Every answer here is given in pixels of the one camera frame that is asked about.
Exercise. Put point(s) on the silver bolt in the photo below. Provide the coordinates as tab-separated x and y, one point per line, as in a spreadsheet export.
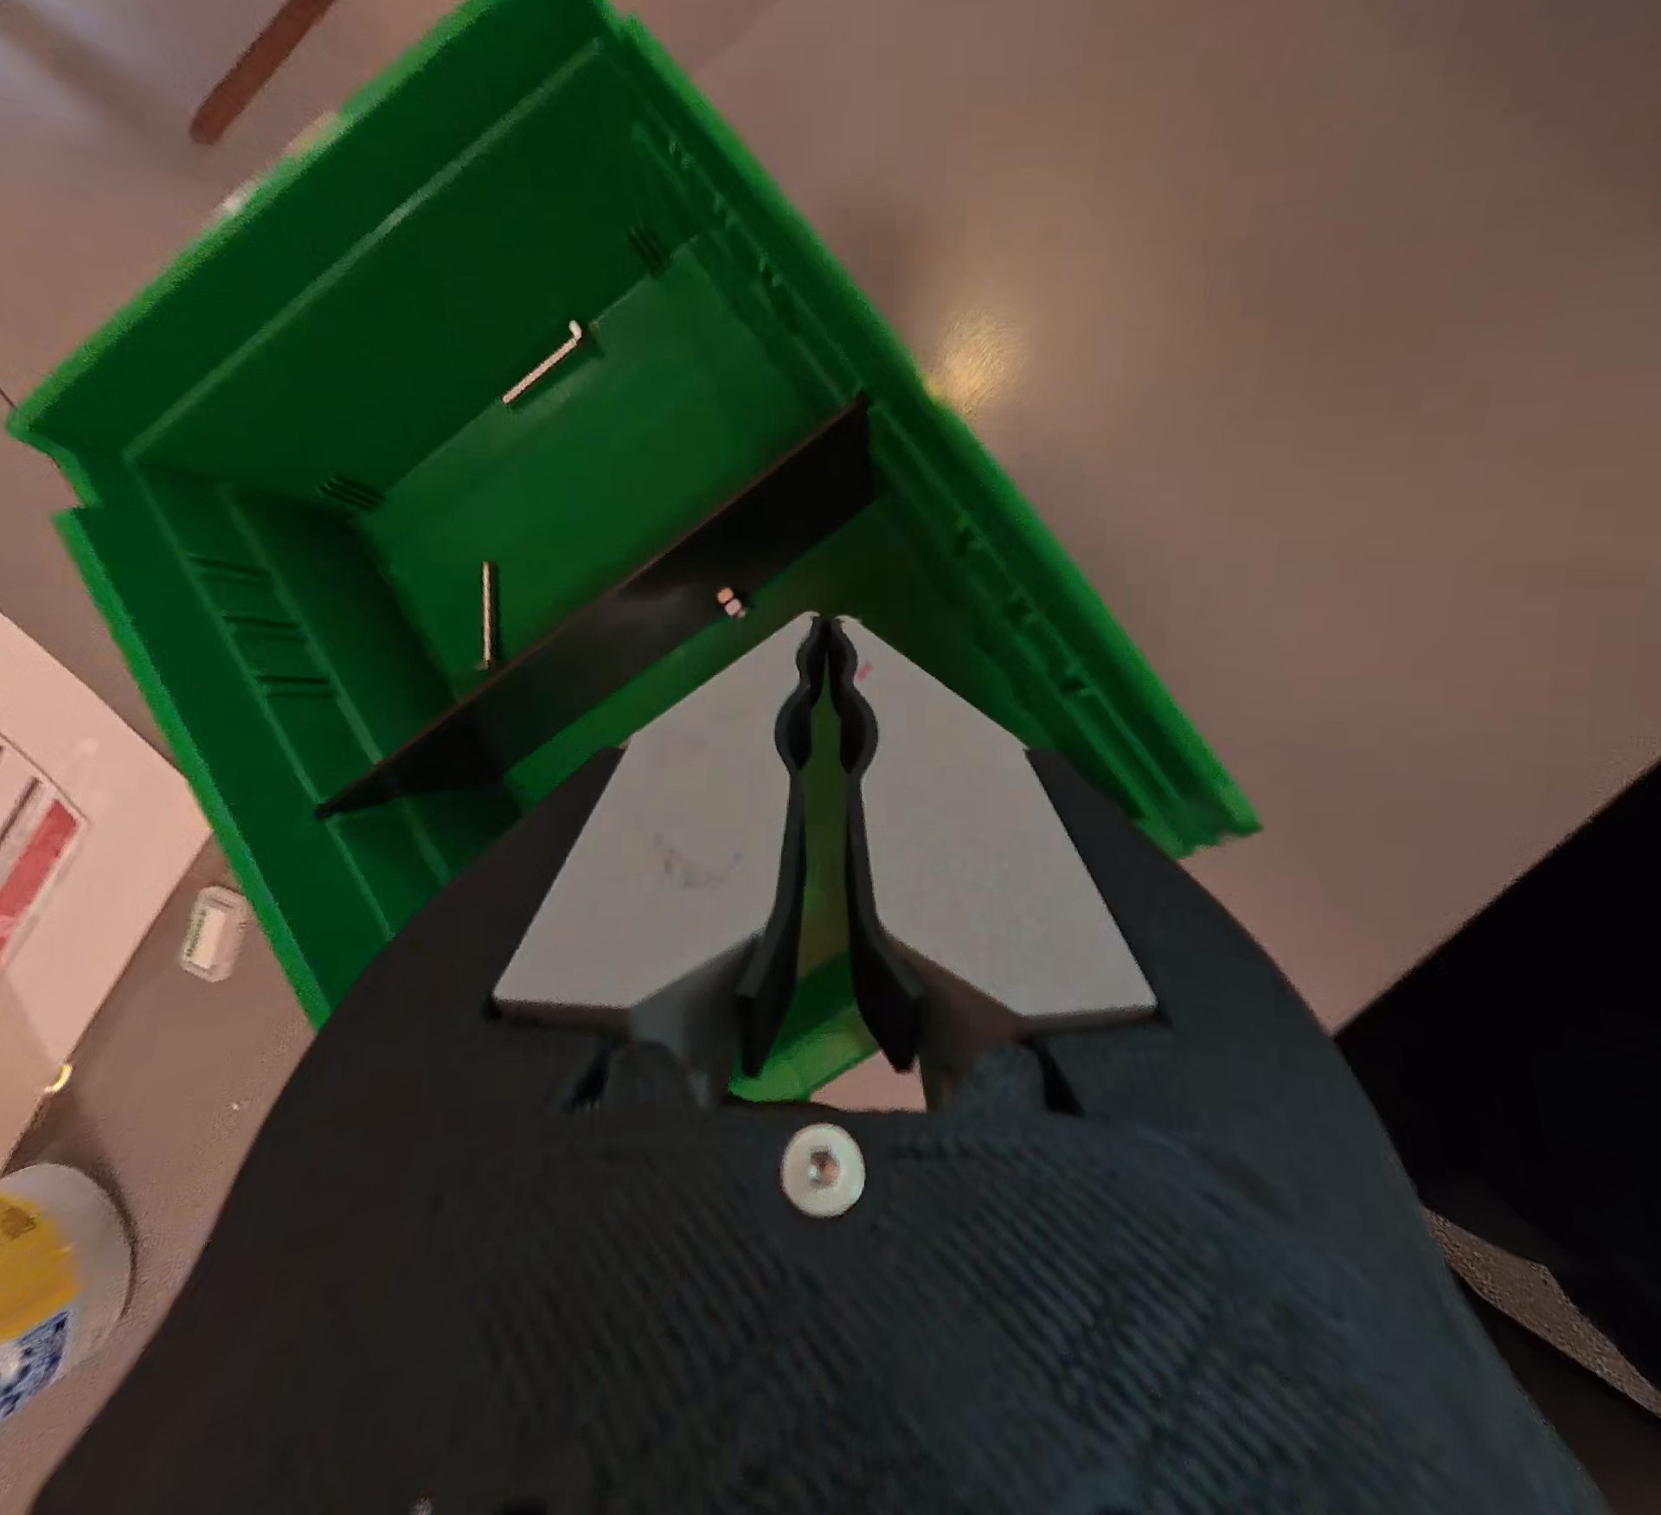
487	620
545	363

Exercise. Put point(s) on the small white label tag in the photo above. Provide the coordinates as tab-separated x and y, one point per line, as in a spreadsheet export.
212	931

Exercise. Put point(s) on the green plastic parts bin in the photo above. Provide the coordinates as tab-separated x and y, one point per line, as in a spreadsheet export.
519	244

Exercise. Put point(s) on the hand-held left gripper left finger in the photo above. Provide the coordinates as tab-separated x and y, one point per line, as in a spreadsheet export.
649	880

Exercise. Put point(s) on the white printed paper sheet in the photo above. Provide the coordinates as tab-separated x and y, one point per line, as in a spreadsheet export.
78	789

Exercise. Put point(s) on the black bin divider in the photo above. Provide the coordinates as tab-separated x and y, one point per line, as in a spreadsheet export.
727	530

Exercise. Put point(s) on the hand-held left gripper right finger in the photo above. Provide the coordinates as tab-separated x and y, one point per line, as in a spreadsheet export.
986	880

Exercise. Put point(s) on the cleaning wipes canister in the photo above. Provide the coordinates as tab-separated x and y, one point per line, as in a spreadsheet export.
58	1281

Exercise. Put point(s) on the brown chair leg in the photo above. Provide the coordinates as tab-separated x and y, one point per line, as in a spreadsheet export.
279	29

